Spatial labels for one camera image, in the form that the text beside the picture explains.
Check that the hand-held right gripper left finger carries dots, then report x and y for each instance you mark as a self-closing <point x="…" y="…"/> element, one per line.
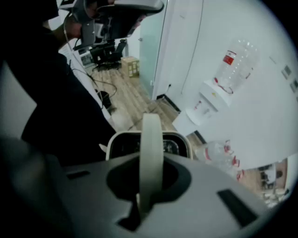
<point x="93" y="197"/>

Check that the large clear water bottle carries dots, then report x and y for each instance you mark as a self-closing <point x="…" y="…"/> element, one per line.
<point x="237" y="65"/>

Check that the black waste bin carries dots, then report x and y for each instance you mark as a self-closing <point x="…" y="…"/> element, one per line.
<point x="103" y="98"/>

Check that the person's left forearm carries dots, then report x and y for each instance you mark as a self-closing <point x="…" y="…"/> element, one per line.
<point x="60" y="37"/>

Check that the person's black clothing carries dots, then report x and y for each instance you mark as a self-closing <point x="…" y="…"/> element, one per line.
<point x="58" y="104"/>

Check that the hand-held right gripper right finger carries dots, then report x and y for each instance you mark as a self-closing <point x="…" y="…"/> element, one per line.
<point x="198" y="209"/>

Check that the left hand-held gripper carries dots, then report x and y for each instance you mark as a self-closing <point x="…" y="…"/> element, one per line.
<point x="87" y="25"/>

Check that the frosted glass door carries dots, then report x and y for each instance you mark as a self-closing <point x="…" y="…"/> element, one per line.
<point x="151" y="46"/>

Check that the cardboard box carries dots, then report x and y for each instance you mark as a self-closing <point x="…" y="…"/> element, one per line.
<point x="130" y="66"/>

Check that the black office chair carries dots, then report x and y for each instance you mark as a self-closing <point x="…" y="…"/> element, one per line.
<point x="104" y="55"/>

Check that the wall thermostat panel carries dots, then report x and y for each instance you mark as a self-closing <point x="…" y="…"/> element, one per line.
<point x="286" y="72"/>

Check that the white water dispenser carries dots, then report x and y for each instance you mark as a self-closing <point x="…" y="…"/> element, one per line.
<point x="205" y="100"/>

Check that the person's left hand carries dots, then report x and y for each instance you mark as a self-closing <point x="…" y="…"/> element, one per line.
<point x="73" y="28"/>

